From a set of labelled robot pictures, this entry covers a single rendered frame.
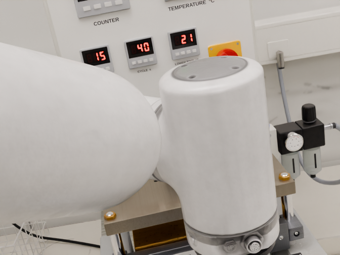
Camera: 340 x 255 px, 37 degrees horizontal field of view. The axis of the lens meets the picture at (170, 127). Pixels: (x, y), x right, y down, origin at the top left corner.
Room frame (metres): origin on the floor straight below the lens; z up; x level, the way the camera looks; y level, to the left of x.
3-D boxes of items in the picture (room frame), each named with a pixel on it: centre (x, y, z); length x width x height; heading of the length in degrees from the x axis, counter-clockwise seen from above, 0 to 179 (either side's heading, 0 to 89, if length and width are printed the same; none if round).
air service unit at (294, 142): (0.83, -0.23, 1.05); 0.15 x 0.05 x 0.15; 94
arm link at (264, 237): (0.38, -0.04, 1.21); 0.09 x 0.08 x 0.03; 4
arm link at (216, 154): (0.39, -0.04, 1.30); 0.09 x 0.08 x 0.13; 50
